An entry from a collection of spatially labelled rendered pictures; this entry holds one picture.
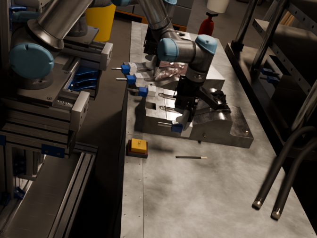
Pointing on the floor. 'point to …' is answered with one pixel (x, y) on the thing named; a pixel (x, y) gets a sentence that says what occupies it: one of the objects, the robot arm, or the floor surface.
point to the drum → (101, 21)
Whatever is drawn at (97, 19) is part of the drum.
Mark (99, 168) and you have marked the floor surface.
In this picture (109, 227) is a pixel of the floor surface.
